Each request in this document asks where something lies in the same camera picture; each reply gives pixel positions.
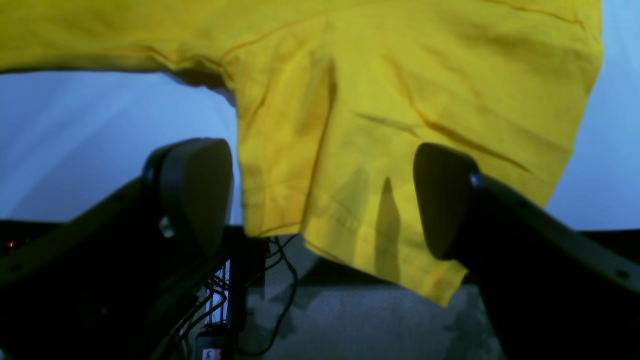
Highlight black cables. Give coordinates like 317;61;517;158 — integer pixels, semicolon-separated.
170;235;300;360

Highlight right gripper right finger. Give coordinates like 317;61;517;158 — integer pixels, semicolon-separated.
413;143;640;360

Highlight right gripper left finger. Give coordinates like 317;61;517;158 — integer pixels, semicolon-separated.
1;137;233;360

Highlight yellow T-shirt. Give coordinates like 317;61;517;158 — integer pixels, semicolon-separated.
1;0;604;306

